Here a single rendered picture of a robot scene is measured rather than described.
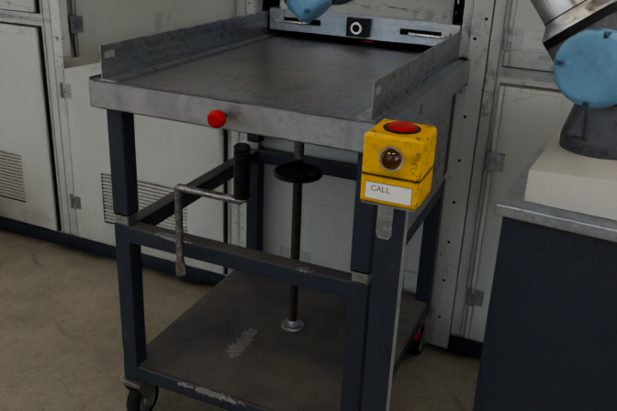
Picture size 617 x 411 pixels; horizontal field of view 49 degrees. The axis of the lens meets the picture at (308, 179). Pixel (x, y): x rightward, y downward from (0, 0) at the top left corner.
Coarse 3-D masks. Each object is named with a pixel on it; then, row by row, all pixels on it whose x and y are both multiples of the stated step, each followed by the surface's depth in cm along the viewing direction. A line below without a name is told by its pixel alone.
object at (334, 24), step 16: (272, 16) 190; (288, 16) 188; (320, 16) 185; (336, 16) 183; (352, 16) 181; (320, 32) 186; (336, 32) 184; (384, 32) 179; (400, 32) 177; (416, 32) 176; (432, 32) 174
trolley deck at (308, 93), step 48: (240, 48) 172; (288, 48) 174; (336, 48) 177; (96, 96) 133; (144, 96) 129; (192, 96) 124; (240, 96) 124; (288, 96) 126; (336, 96) 127; (432, 96) 136; (336, 144) 115
